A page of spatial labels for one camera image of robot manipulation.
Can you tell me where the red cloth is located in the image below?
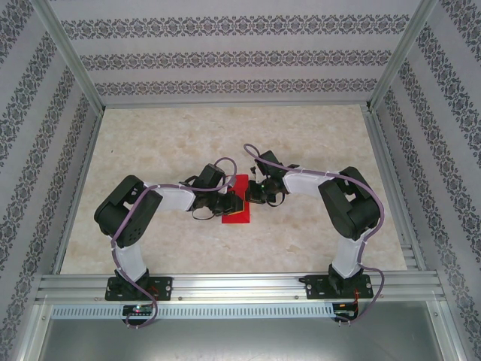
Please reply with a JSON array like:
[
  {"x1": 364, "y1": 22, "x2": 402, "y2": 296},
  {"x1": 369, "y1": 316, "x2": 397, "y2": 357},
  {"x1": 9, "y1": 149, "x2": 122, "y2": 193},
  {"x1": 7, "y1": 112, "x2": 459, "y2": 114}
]
[{"x1": 221, "y1": 174, "x2": 252, "y2": 225}]

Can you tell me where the grey metal sheet panel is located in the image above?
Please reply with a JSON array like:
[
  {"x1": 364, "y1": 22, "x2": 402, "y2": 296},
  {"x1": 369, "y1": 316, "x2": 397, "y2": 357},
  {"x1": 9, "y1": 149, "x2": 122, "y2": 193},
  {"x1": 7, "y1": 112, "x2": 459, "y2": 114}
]
[{"x1": 37, "y1": 318, "x2": 446, "y2": 361}]

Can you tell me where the circuit board with green light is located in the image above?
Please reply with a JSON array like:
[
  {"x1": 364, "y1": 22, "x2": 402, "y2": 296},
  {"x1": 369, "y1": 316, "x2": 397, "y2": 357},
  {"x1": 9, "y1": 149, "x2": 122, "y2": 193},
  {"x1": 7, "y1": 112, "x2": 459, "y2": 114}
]
[{"x1": 123, "y1": 305, "x2": 156, "y2": 316}]

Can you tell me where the small black circuit board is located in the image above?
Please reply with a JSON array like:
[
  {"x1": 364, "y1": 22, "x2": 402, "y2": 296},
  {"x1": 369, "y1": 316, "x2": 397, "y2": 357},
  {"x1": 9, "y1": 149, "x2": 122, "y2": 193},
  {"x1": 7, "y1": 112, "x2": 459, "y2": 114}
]
[{"x1": 335, "y1": 302, "x2": 358, "y2": 320}]

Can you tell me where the thin black right gripper cable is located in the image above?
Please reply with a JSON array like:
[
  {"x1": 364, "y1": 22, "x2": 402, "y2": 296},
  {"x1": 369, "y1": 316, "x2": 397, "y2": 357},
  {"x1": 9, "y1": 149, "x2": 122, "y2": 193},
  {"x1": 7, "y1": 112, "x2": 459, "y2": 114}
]
[{"x1": 265, "y1": 191, "x2": 286, "y2": 208}]

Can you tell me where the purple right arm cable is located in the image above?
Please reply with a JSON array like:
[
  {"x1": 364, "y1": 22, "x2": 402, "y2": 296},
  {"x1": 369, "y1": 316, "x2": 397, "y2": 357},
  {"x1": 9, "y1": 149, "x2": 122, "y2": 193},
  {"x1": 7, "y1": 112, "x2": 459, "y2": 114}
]
[{"x1": 243, "y1": 143, "x2": 387, "y2": 328}]

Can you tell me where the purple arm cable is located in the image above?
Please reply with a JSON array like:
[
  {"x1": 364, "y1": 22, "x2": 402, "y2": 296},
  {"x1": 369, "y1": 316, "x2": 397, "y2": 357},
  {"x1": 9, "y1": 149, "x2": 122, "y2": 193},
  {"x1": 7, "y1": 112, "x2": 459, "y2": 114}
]
[
  {"x1": 110, "y1": 156, "x2": 238, "y2": 331},
  {"x1": 243, "y1": 143, "x2": 387, "y2": 328}
]

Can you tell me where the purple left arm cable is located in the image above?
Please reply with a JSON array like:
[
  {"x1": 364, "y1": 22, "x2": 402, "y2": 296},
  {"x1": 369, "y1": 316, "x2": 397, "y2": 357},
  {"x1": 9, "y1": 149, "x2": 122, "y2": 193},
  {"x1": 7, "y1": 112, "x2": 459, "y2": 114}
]
[{"x1": 110, "y1": 156, "x2": 238, "y2": 331}]

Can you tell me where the aluminium frame cross beam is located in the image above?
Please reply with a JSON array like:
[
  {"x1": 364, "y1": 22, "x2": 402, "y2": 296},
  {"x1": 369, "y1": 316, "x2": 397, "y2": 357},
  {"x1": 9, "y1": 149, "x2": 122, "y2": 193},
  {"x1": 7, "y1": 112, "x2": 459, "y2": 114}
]
[{"x1": 101, "y1": 99, "x2": 373, "y2": 111}]

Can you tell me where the aluminium mounting rail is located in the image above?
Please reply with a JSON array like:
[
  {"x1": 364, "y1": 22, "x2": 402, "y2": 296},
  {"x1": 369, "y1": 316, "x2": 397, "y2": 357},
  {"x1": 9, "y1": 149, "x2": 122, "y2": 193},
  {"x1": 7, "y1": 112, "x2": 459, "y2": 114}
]
[{"x1": 35, "y1": 273, "x2": 446, "y2": 304}]

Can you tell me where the slotted grey cable duct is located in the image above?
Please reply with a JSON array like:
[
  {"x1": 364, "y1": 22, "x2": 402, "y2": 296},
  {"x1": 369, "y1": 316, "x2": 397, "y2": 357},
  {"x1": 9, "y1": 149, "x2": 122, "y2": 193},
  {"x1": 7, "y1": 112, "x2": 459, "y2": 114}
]
[{"x1": 50, "y1": 303, "x2": 335, "y2": 320}]

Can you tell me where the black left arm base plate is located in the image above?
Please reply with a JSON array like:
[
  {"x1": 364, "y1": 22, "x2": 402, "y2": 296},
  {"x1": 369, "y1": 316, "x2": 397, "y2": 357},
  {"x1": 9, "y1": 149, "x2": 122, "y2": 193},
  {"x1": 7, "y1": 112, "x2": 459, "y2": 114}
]
[{"x1": 104, "y1": 276, "x2": 174, "y2": 302}]

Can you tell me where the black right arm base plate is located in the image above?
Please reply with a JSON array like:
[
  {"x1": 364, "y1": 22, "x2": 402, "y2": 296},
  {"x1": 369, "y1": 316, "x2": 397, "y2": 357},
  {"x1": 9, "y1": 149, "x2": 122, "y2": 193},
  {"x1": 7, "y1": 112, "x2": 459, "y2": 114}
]
[{"x1": 306, "y1": 274, "x2": 375, "y2": 301}]

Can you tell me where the aluminium table side rail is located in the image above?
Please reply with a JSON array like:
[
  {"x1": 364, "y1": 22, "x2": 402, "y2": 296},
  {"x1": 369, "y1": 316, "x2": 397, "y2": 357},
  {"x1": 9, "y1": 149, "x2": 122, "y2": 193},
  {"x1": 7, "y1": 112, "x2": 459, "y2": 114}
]
[
  {"x1": 52, "y1": 111, "x2": 104, "y2": 275},
  {"x1": 362, "y1": 105, "x2": 428, "y2": 272}
]

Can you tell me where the short aluminium frame post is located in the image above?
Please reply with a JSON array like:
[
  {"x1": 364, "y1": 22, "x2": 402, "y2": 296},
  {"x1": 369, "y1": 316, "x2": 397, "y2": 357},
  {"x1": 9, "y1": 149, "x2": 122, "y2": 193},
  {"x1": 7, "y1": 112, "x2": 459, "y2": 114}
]
[
  {"x1": 11, "y1": 302, "x2": 52, "y2": 361},
  {"x1": 428, "y1": 300, "x2": 465, "y2": 361}
]

